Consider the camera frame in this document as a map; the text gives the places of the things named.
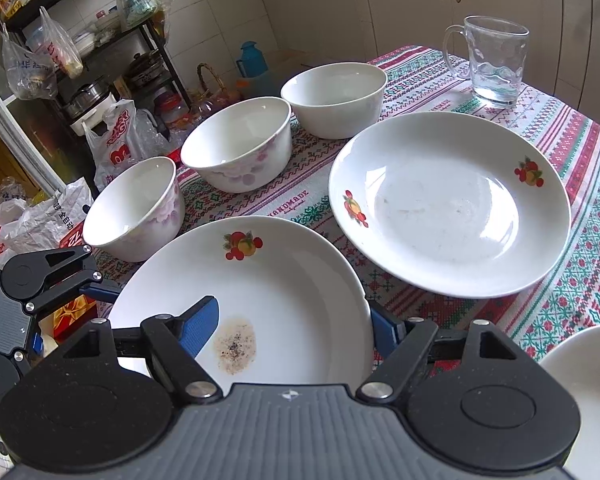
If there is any red print hanging plastic bag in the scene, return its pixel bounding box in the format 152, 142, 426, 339
39, 6, 84, 79

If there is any clear hanging plastic bag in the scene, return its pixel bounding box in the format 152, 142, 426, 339
1, 25, 59, 101

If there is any clear glass mug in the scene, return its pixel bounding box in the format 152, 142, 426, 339
441, 15, 530, 108

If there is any cooking oil bottle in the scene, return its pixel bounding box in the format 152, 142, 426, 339
187, 87, 216, 123

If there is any small floral white bowl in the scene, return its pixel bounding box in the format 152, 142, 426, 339
82, 156, 185, 262

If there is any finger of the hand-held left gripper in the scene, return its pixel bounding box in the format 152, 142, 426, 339
25, 245, 122, 316

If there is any red lid plastic jar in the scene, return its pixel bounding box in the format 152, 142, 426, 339
152, 91, 191, 131

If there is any crumpled printed plastic bag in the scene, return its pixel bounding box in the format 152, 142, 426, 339
0, 177, 95, 266

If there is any wicker basket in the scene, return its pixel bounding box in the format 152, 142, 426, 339
196, 62, 243, 111

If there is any plain white bowl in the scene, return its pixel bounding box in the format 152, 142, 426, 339
280, 62, 388, 140

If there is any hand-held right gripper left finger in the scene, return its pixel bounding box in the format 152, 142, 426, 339
62, 296, 225, 406

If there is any metal door frame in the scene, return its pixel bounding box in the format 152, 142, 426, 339
0, 65, 68, 201

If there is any silver rice cooker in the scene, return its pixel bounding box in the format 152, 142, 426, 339
61, 76, 115, 121

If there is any black pot with lid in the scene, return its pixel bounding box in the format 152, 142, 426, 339
125, 51, 167, 86

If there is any patterned red green tablecloth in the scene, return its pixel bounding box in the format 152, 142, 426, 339
92, 45, 600, 376

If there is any stained fruit print plate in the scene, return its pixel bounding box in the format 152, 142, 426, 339
107, 216, 373, 392

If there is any red cardboard box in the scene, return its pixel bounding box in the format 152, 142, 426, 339
57, 217, 87, 250

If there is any black shelf rack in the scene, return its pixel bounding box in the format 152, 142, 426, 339
0, 0, 178, 136

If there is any white red shopping bag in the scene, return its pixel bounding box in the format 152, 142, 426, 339
82, 99, 147, 192

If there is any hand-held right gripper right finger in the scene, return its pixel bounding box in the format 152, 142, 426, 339
356, 300, 518, 405

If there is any red gold gift bag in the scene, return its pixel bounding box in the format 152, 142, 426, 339
40, 295, 99, 348

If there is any blue thermos jug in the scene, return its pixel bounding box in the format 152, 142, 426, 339
236, 41, 273, 98

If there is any large fruit print plate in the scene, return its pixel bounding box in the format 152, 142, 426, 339
328, 111, 572, 298

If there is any large floral white bowl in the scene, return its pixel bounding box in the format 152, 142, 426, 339
180, 96, 293, 194

